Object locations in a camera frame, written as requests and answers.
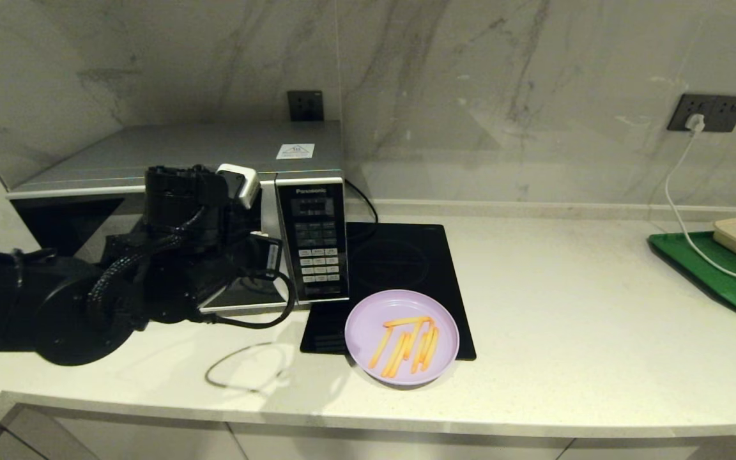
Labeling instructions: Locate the purple round plate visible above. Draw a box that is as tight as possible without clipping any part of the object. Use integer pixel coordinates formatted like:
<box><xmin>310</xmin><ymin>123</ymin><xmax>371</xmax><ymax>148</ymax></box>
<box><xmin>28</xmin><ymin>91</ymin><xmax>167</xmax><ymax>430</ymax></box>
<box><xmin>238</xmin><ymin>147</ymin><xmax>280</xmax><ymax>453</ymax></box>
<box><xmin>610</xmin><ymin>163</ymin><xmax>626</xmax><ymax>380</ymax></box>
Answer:
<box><xmin>344</xmin><ymin>289</ymin><xmax>460</xmax><ymax>388</ymax></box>

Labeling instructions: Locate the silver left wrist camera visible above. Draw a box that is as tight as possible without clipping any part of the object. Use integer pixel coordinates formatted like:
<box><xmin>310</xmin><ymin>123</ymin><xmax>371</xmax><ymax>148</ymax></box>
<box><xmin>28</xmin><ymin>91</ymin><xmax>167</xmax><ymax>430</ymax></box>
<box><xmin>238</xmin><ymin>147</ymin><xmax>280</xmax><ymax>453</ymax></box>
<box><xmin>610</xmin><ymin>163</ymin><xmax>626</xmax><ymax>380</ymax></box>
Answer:
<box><xmin>217</xmin><ymin>164</ymin><xmax>261</xmax><ymax>211</ymax></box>

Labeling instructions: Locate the small dark wall socket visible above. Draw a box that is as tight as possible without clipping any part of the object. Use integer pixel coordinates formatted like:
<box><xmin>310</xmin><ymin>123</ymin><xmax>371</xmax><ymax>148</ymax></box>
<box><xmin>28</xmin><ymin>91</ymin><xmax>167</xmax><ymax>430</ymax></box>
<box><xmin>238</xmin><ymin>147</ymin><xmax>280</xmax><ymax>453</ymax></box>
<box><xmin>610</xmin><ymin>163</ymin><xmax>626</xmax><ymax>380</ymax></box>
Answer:
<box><xmin>287</xmin><ymin>91</ymin><xmax>325</xmax><ymax>122</ymax></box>

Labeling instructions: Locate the silver Panasonic microwave oven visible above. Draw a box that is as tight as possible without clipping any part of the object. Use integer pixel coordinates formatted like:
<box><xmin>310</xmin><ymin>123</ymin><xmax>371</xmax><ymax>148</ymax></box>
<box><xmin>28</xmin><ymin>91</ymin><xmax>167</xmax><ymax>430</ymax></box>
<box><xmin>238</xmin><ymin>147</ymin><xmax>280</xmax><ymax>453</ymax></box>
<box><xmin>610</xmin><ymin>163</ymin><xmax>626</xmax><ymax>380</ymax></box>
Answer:
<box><xmin>7</xmin><ymin>121</ymin><xmax>351</xmax><ymax>307</ymax></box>

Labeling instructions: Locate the black induction cooktop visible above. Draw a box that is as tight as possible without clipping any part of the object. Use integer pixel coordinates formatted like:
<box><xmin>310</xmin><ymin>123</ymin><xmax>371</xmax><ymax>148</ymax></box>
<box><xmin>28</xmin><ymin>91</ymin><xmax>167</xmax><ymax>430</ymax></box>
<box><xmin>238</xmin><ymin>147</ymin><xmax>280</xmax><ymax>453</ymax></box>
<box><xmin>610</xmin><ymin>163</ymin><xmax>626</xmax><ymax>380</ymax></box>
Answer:
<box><xmin>300</xmin><ymin>224</ymin><xmax>476</xmax><ymax>361</ymax></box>

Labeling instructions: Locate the white power cable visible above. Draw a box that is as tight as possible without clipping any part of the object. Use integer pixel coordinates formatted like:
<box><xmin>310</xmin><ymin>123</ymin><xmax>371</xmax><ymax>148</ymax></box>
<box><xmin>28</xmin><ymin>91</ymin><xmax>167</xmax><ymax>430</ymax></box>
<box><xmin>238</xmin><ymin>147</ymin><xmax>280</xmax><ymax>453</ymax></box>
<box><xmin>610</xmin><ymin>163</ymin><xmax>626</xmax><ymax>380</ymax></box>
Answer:
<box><xmin>664</xmin><ymin>128</ymin><xmax>736</xmax><ymax>288</ymax></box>

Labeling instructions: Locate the wide dark wall socket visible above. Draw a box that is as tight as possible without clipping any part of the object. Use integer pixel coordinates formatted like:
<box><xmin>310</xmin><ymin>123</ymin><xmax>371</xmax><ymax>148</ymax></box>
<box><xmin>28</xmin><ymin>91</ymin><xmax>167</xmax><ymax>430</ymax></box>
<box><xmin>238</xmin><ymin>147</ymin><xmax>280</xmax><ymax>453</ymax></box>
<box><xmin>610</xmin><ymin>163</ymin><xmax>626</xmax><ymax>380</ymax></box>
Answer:
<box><xmin>667</xmin><ymin>93</ymin><xmax>736</xmax><ymax>133</ymax></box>

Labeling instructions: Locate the microwave door with dark window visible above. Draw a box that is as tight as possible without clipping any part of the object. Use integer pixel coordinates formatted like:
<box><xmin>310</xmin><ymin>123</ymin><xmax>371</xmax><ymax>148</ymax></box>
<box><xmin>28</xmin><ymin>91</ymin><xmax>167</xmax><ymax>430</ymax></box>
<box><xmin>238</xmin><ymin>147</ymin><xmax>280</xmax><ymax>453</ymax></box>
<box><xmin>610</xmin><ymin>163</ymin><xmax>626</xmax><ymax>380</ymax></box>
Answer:
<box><xmin>9</xmin><ymin>179</ymin><xmax>297</xmax><ymax>317</ymax></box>

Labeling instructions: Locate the grey glossy cabinet front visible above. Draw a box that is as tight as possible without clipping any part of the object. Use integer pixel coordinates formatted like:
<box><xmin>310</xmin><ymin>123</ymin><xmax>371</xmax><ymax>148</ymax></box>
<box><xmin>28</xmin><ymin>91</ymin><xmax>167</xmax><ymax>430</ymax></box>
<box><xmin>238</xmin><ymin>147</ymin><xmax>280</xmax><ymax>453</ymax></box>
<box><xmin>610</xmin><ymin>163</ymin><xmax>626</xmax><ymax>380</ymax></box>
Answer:
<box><xmin>229</xmin><ymin>422</ymin><xmax>573</xmax><ymax>460</ymax></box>
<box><xmin>558</xmin><ymin>436</ymin><xmax>736</xmax><ymax>460</ymax></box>
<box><xmin>0</xmin><ymin>406</ymin><xmax>247</xmax><ymax>460</ymax></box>

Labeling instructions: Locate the white sticker with triangle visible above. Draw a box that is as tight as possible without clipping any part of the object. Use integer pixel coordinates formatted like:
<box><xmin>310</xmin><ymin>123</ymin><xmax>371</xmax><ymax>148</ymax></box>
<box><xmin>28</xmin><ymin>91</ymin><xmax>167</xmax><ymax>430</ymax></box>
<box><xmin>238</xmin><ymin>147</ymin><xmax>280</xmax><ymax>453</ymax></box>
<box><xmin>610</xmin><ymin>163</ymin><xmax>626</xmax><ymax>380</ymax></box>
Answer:
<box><xmin>276</xmin><ymin>143</ymin><xmax>316</xmax><ymax>160</ymax></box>

